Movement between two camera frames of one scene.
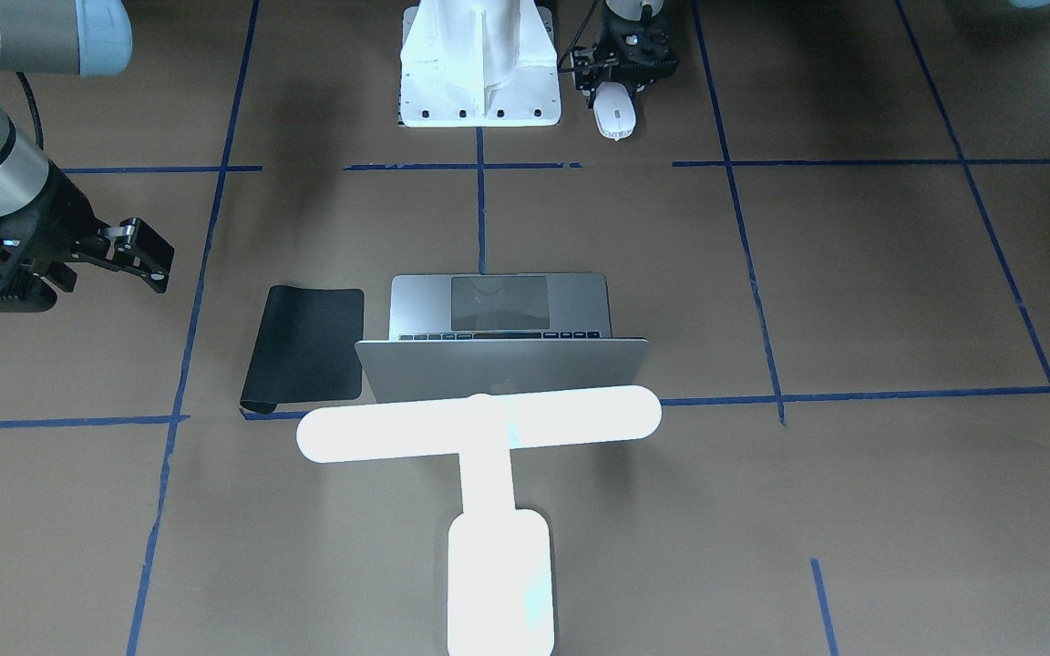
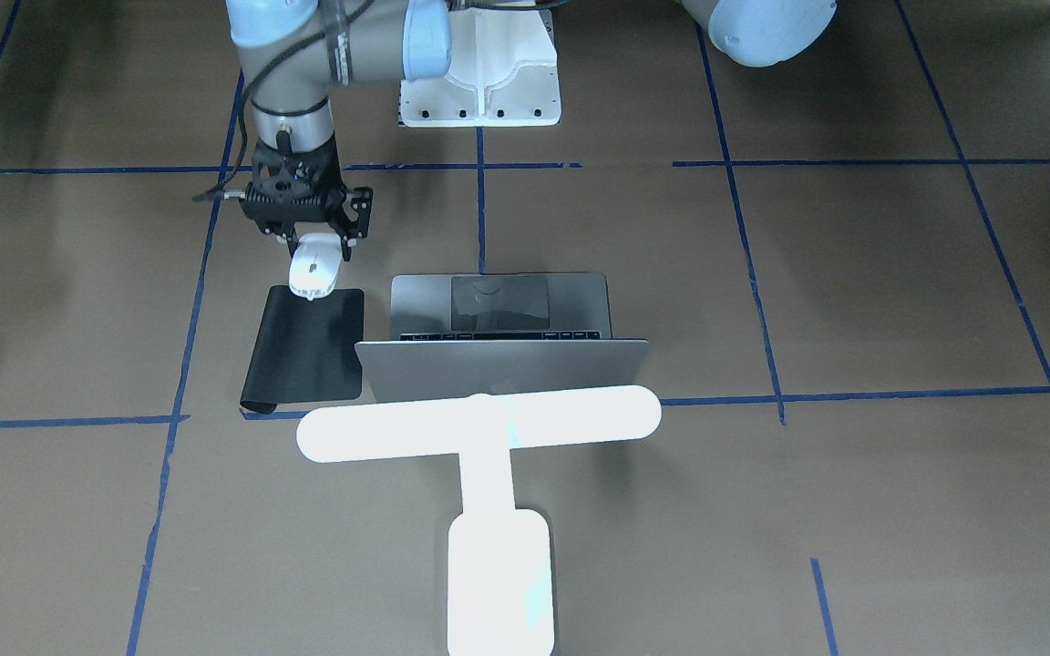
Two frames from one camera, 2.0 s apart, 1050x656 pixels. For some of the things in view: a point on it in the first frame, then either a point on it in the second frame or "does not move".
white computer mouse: x=614 y=110 to x=314 y=265
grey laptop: x=468 y=333 does not move
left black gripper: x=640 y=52 to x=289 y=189
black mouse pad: x=307 y=348 does not move
